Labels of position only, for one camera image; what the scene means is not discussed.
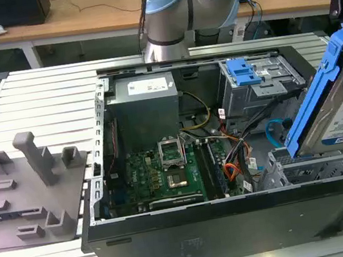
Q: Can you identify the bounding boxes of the hard disk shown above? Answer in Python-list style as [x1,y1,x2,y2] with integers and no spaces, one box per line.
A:
[266,23,343,162]

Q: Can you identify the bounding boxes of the grey metal disk bay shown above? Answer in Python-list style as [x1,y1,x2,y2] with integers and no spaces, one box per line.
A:
[250,138,343,193]

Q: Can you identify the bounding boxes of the black RAM slot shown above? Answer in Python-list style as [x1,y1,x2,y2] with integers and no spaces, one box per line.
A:
[192,138,218,201]

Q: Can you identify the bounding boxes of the blue plastic drive latch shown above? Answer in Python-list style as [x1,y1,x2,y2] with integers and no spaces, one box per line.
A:
[226,55,264,89]

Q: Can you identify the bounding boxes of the grey metal drive cage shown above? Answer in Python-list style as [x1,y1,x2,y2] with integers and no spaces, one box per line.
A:
[215,48,313,130]

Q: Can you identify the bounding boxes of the RAM stick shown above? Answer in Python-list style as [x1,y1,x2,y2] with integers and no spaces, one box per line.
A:
[206,138,231,199]

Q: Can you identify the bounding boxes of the grey power supply unit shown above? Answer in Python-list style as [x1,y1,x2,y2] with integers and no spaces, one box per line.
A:
[103,70,188,157]

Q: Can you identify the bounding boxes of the metal socket cover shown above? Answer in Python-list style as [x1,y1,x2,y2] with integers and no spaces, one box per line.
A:
[156,135,187,171]

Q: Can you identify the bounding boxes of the CPU socket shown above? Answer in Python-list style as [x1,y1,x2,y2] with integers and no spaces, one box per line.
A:
[164,168,190,191]

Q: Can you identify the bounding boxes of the wooden desk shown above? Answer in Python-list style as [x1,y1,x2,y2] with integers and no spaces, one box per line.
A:
[0,0,343,75]

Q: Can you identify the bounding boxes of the black graphics card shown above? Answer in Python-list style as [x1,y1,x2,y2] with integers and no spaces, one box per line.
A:
[148,191,206,211]

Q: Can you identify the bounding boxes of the green motherboard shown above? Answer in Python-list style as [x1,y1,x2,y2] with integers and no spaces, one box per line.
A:
[102,136,232,217]

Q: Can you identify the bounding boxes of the black open PC case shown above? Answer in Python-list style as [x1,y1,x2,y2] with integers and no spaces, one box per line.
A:
[53,30,343,257]

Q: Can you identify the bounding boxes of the grey parts rack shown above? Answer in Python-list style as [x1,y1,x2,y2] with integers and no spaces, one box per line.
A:
[0,122,102,252]

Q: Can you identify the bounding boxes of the blue cable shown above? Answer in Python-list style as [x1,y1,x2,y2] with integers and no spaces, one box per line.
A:
[237,0,268,43]

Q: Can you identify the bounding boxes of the thick black case cable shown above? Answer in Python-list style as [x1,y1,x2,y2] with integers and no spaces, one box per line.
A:
[231,86,310,141]

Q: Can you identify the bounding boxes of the blue disk wire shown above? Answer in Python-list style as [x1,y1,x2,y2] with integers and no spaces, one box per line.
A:
[263,115,297,152]

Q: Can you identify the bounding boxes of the yellow black wire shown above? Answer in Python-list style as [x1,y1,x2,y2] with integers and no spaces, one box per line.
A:
[174,87,214,133]

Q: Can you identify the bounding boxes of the black arm base cable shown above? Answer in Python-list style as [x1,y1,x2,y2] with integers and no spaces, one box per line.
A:
[132,0,165,54]

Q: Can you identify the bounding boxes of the orange wire bundle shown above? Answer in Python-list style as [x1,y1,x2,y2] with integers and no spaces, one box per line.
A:
[217,122,257,189]

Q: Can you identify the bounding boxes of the thin red wire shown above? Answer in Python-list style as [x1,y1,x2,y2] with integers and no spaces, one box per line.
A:
[98,117,126,178]

